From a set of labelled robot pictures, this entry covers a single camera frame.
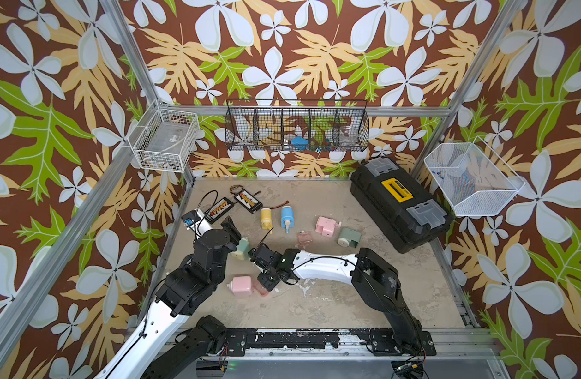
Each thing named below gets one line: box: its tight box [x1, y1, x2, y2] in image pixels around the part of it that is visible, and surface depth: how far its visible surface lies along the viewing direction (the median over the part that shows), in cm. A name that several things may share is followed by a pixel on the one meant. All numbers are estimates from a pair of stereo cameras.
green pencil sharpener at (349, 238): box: [337, 226, 362, 248], surface depth 96 cm
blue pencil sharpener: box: [280, 205, 295, 234], surface depth 100 cm
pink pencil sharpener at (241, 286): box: [226, 275, 252, 297], surface depth 82 cm
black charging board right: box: [233, 188, 263, 214], surface depth 113 cm
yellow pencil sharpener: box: [260, 206, 274, 235], surface depth 100 cm
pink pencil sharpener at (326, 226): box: [315, 216, 342, 238], surface depth 100 cm
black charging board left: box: [203, 196, 235, 225], surface depth 109 cm
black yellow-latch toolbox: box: [350, 157, 453, 254], surface depth 93 cm
